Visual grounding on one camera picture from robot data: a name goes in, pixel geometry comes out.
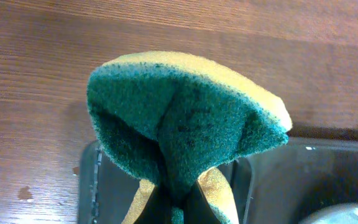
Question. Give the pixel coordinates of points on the small black tray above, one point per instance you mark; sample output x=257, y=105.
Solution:
x=284, y=185

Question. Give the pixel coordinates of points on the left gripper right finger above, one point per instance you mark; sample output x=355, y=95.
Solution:
x=196, y=209

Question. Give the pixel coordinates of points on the green yellow sponge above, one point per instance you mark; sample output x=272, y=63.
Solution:
x=171, y=118

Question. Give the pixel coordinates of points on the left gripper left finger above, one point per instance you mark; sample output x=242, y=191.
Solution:
x=158, y=209

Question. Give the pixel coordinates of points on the white plate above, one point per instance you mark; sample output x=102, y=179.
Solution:
x=345, y=213

